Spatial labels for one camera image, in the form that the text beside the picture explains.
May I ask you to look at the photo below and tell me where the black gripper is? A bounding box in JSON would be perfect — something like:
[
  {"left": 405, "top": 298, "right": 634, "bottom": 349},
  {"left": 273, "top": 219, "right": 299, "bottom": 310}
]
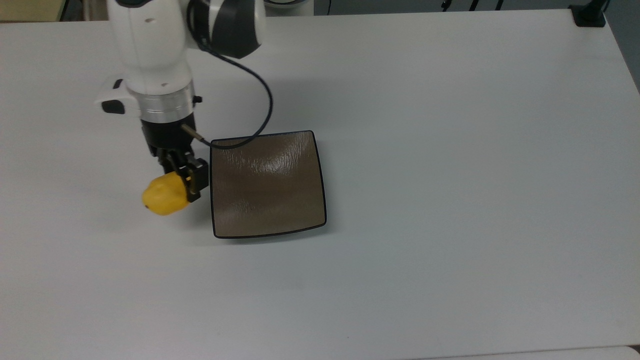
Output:
[{"left": 140, "top": 113, "right": 210, "bottom": 203}]

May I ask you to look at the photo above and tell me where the yellow potato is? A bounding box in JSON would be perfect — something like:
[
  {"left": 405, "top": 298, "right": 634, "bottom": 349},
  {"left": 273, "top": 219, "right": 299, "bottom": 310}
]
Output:
[{"left": 142, "top": 171, "right": 192, "bottom": 217}]

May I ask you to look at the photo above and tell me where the square brown ceramic plate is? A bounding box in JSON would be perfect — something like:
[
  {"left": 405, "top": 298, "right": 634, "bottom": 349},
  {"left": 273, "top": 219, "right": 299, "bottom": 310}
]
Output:
[{"left": 209, "top": 130, "right": 328, "bottom": 240}]

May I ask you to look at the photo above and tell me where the tan wooden board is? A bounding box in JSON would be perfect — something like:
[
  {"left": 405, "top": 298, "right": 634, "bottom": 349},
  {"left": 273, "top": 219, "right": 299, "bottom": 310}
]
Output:
[{"left": 0, "top": 0, "right": 69, "bottom": 22}]

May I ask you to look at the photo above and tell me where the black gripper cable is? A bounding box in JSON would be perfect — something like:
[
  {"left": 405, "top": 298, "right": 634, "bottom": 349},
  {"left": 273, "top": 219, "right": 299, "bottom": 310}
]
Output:
[{"left": 180, "top": 10, "right": 275, "bottom": 150}]

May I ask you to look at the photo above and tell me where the black camera stand base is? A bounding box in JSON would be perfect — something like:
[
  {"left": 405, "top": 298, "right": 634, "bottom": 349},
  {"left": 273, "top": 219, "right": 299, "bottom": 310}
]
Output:
[{"left": 569, "top": 0, "right": 612, "bottom": 28}]

